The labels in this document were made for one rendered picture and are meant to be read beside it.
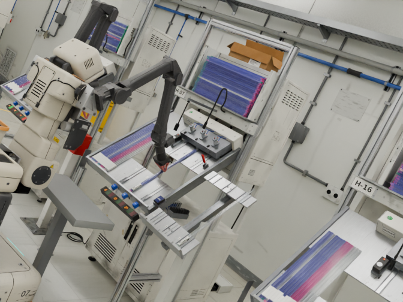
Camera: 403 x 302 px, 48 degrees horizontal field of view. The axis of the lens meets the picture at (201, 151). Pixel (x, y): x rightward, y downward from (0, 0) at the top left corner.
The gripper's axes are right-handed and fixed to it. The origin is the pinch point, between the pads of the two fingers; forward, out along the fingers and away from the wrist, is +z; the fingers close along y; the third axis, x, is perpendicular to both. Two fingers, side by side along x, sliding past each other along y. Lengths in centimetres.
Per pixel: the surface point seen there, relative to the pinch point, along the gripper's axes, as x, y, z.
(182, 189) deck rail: 3.2, -20.7, 1.0
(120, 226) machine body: 27, 26, 47
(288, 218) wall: -119, 2, 133
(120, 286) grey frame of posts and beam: 56, -24, 36
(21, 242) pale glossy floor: 81, 64, 47
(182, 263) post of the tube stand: 31, -53, 14
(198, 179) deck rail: -9.5, -20.7, 1.6
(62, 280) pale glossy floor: 75, 20, 53
